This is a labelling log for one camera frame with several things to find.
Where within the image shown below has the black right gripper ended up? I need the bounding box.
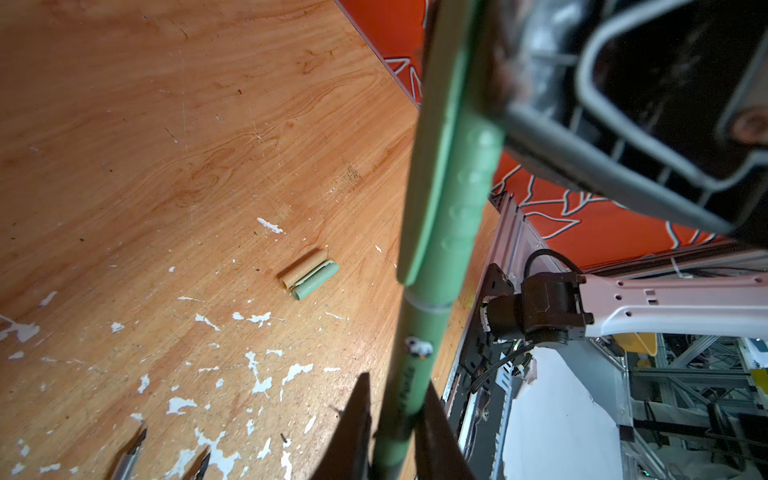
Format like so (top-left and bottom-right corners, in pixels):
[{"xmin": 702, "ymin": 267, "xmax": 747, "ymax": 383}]
[{"xmin": 488, "ymin": 1, "xmax": 767, "ymax": 248}]

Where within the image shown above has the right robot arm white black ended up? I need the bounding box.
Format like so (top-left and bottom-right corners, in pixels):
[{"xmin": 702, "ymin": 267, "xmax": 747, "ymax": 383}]
[{"xmin": 488, "ymin": 1, "xmax": 767, "ymax": 343}]

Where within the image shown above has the green pen cap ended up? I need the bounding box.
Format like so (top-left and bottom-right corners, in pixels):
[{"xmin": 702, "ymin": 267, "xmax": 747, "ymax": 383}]
[
  {"xmin": 397, "ymin": 1, "xmax": 504, "ymax": 312},
  {"xmin": 291, "ymin": 260, "xmax": 340, "ymax": 301}
]

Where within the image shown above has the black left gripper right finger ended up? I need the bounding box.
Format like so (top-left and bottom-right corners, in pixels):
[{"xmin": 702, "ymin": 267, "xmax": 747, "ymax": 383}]
[{"xmin": 414, "ymin": 383, "xmax": 474, "ymax": 480}]

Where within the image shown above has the green pen body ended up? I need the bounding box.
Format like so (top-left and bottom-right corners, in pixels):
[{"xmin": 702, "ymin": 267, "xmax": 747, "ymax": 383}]
[{"xmin": 370, "ymin": 288, "xmax": 459, "ymax": 479}]

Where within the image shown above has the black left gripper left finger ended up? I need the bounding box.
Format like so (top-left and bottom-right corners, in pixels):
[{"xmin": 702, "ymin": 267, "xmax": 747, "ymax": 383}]
[{"xmin": 311, "ymin": 373, "xmax": 372, "ymax": 480}]

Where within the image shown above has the beige pen cap on table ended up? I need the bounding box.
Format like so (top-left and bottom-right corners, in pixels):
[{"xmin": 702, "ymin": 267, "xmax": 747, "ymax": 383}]
[{"xmin": 278, "ymin": 248, "xmax": 328, "ymax": 289}]

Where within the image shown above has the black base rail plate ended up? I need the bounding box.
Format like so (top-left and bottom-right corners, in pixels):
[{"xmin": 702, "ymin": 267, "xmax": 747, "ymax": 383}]
[{"xmin": 444, "ymin": 263, "xmax": 519, "ymax": 479}]

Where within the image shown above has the green pen cap on table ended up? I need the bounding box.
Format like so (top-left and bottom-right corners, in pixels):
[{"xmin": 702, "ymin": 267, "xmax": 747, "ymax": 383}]
[{"xmin": 291, "ymin": 260, "xmax": 340, "ymax": 301}]

